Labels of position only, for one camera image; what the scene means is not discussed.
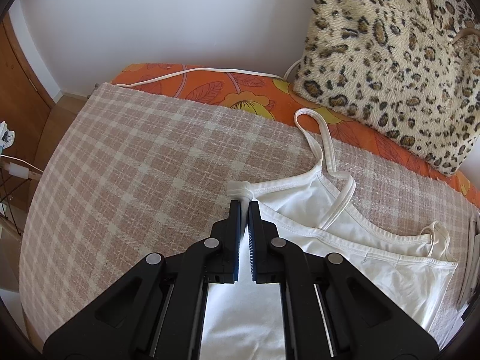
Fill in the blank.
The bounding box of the wooden bedside furniture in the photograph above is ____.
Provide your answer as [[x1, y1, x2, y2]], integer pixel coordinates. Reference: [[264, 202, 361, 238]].
[[1, 15, 54, 239]]

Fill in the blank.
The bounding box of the white camisole top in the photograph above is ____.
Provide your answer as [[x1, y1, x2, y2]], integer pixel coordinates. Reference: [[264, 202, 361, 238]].
[[200, 108, 457, 359]]

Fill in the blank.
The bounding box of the leopard print cushion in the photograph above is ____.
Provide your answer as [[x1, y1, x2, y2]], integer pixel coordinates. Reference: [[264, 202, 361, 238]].
[[293, 0, 479, 176]]

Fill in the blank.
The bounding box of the pink plaid bed blanket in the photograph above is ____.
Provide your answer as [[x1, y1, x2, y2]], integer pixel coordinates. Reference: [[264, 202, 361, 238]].
[[18, 82, 480, 350]]

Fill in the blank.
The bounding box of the orange floral bed sheet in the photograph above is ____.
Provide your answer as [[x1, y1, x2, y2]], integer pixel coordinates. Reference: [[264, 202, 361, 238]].
[[112, 63, 479, 206]]

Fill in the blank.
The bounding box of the white charger with cable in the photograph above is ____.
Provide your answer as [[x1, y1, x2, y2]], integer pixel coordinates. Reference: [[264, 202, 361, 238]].
[[1, 154, 43, 180]]

